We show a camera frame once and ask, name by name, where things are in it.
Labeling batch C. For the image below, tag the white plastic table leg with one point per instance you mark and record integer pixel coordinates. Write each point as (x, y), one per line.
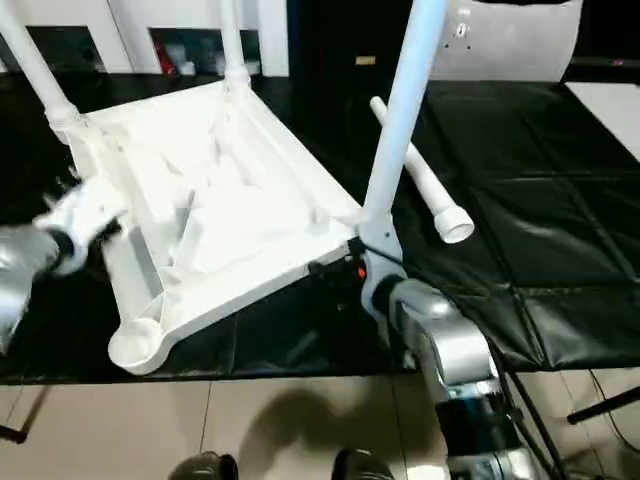
(440, 195)
(35, 60)
(400, 125)
(232, 40)

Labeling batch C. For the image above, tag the white plastic table top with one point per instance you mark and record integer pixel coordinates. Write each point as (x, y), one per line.
(225, 175)

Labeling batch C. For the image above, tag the dark right robot foot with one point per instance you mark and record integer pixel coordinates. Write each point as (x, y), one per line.
(365, 467)

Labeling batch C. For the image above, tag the dark robot foot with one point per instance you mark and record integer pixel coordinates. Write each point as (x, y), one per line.
(202, 467)
(365, 467)

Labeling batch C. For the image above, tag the white glass-door cabinet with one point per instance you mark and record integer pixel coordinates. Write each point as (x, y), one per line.
(125, 20)

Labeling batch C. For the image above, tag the gold label sticker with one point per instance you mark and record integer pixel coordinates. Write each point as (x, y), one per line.
(366, 60)

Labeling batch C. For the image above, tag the dark left robot foot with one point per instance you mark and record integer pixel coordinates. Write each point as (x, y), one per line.
(202, 467)

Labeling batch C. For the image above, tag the black cabinet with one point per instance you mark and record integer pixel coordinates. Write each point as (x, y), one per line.
(340, 30)

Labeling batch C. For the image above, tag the grey cushion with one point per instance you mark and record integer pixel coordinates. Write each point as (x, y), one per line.
(510, 45)

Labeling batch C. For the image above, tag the white flat board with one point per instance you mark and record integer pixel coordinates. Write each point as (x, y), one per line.
(610, 110)

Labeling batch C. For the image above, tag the black low furniture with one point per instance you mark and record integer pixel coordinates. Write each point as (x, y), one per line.
(605, 67)

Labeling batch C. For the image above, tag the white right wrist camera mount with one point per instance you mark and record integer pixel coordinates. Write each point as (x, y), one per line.
(382, 240)

